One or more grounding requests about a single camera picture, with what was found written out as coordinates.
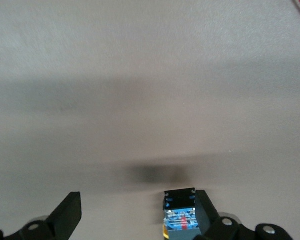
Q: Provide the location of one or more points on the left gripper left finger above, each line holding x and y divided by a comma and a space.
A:
62, 220

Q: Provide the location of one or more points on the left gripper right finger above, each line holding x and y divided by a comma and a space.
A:
210, 225

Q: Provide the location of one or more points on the green push button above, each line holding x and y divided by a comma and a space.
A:
180, 200

